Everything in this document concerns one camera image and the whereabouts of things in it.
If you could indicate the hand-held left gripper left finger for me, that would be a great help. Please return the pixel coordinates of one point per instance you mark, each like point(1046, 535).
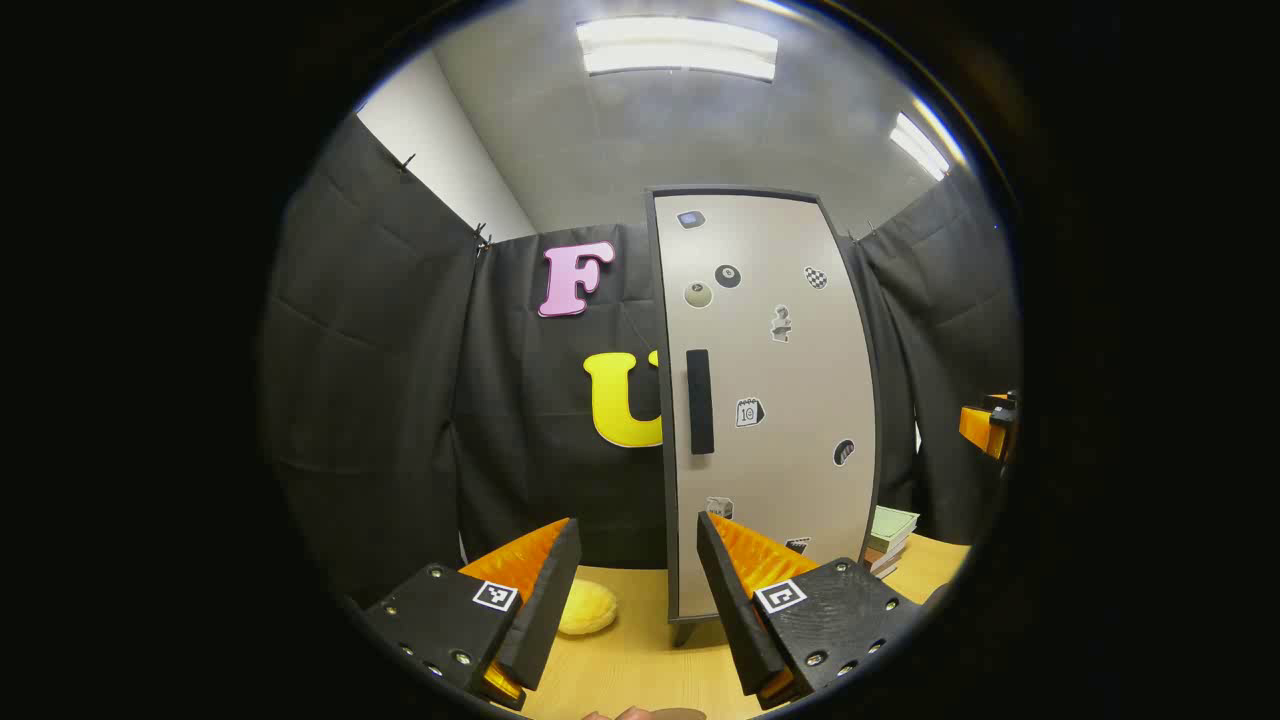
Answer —
point(545, 610)

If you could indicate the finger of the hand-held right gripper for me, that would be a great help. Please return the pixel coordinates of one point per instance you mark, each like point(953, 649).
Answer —
point(978, 428)

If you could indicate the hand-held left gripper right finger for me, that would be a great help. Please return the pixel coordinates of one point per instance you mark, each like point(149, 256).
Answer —
point(740, 620)

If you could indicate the round brown coaster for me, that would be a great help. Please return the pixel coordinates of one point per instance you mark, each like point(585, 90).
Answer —
point(680, 714)

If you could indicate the dark grey cabinet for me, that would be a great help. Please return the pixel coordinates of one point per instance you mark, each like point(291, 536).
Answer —
point(668, 500)

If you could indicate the beige cabinet door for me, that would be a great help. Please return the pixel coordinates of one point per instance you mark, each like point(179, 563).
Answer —
point(780, 480)

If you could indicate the yellow round sponge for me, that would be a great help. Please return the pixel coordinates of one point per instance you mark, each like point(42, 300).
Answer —
point(588, 608)

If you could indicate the stack of books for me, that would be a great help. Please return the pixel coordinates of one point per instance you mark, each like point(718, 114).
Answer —
point(890, 540)

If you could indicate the black backdrop cloth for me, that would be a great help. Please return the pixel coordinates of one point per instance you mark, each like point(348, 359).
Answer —
point(380, 380)

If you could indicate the small ceiling light panel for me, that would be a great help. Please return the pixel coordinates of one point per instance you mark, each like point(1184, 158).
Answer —
point(920, 145)

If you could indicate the large ceiling light panel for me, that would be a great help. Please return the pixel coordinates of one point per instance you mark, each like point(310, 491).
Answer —
point(680, 48)

